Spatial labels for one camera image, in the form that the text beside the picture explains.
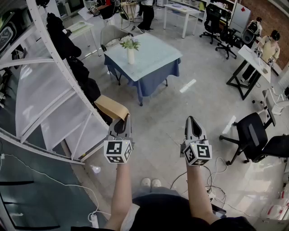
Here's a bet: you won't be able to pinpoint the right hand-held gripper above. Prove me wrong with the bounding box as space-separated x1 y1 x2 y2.
180 116 213 167

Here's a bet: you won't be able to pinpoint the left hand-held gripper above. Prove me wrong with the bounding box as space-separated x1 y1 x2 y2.
103 114 134 165

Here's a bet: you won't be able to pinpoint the person's left forearm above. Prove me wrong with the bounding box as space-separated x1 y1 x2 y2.
105 162 133 229

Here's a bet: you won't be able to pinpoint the person's right forearm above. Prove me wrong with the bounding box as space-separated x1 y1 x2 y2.
186 166 221 224

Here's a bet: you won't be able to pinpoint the black office chair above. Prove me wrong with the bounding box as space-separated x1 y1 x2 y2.
215 28 238 60
200 4 223 45
220 107 276 166
252 134 289 163

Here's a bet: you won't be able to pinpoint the blue tablecloth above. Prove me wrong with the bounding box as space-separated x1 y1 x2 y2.
104 54 182 99

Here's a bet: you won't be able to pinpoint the white vase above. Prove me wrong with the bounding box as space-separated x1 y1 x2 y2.
126 46 135 65

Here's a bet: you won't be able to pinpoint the person's blue jeans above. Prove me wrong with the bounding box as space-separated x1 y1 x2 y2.
133 186 181 200

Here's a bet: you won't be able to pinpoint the white topped table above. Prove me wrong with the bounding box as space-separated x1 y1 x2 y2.
103 33 183 106

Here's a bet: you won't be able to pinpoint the black flat box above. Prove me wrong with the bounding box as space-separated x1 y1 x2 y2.
211 204 227 219

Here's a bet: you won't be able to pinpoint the white blue flower bouquet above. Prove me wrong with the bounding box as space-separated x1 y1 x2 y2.
119 36 141 51

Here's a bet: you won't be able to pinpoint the white swivel chair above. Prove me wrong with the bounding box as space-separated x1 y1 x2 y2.
252 88 289 116

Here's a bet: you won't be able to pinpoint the white metal shelf rack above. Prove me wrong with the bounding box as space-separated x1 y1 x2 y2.
0 0 110 165

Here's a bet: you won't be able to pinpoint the person's black shirt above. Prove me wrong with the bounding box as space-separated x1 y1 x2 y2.
71 194 257 231

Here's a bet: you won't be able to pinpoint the white desk with black legs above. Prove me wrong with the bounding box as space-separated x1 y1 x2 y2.
226 44 272 101

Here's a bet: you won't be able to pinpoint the grey armchair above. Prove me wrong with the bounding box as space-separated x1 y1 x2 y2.
100 24 134 52

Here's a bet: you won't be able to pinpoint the group of black bags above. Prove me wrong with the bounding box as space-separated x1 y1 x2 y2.
46 12 102 106

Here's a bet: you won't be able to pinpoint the small white side table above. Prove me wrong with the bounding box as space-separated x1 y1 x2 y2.
66 21 102 57

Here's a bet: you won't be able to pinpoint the light wooden chair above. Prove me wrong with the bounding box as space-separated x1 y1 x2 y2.
121 0 137 23

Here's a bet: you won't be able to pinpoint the white cabinet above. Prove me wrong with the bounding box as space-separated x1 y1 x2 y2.
229 2 252 31

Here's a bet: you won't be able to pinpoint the white storage shelf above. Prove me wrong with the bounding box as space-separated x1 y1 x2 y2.
198 0 238 25

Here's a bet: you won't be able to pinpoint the black green printed bag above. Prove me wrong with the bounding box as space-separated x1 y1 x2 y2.
0 11 18 54

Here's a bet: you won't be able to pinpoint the white floor cable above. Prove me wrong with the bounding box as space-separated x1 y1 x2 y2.
0 153 100 215
204 157 228 203

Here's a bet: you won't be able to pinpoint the black floor cable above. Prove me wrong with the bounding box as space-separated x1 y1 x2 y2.
170 166 217 194

